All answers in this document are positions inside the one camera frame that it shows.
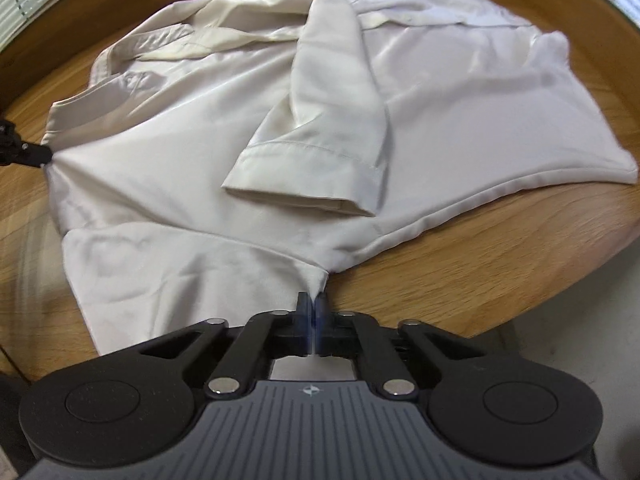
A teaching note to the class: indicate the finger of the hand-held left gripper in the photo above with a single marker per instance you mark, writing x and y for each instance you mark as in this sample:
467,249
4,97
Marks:
30,154

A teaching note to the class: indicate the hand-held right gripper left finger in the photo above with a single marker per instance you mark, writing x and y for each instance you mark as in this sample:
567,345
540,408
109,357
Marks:
304,327

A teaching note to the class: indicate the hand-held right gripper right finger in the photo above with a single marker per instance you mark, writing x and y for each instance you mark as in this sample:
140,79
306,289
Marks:
320,327

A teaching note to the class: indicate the white short-sleeved shirt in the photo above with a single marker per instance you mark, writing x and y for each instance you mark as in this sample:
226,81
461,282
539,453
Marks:
200,170

